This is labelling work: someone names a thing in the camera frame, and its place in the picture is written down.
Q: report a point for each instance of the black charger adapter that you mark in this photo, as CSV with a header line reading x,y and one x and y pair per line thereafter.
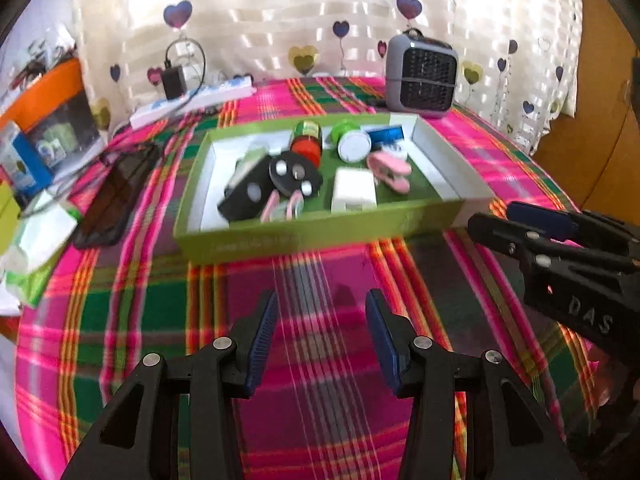
x,y
173,84

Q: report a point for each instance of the black smartphone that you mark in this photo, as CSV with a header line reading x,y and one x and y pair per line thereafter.
x,y
115,195

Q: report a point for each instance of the pink green plaid tablecloth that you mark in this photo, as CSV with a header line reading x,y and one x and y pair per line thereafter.
x,y
150,310

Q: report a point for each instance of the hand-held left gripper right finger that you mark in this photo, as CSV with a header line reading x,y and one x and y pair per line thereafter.
x,y
381,340

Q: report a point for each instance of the black disc white dots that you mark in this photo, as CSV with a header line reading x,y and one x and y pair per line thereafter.
x,y
290,182

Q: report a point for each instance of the small blue stapler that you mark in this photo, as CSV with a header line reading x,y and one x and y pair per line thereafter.
x,y
385,135

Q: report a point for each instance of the blue box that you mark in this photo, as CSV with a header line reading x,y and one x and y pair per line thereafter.
x,y
30,160

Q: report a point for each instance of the small white round cap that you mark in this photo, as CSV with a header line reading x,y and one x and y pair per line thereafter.
x,y
395,151

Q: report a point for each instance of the white power strip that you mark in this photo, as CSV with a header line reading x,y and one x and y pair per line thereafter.
x,y
200,100

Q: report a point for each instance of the orange lid tank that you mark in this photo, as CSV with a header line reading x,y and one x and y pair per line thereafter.
x,y
45,85

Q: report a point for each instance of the green jar white lid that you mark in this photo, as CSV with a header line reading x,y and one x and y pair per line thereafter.
x,y
354,147

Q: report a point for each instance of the wooden cabinet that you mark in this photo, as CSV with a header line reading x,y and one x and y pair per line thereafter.
x,y
590,150

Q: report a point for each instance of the clutter on tank lid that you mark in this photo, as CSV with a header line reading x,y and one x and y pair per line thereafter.
x,y
45,57

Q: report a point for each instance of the green bottle red cap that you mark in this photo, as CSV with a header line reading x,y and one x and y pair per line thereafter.
x,y
306,147

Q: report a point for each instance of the pink plastic clip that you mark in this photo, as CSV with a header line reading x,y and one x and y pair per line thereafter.
x,y
296,205

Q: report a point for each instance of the heart print curtain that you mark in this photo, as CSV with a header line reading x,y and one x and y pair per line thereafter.
x,y
300,0

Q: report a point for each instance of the yellow-green boxes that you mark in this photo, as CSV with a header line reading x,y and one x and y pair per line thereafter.
x,y
6,215

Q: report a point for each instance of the grey fan heater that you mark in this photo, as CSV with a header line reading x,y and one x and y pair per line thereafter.
x,y
425,80

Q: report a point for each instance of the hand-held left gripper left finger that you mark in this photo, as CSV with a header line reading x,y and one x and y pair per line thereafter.
x,y
262,340

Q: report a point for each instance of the green cardboard box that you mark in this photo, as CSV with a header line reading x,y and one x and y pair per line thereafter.
x,y
325,240

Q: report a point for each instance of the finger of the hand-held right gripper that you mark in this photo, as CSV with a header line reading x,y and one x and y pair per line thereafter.
x,y
505,237
545,220

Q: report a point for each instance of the white plug adapter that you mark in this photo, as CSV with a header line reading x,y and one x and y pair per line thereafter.
x,y
352,187

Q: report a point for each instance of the black box white button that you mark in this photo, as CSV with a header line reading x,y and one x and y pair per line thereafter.
x,y
240,200

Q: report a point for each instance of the white green tissue pack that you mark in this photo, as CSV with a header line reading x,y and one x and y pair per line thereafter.
x,y
40,235

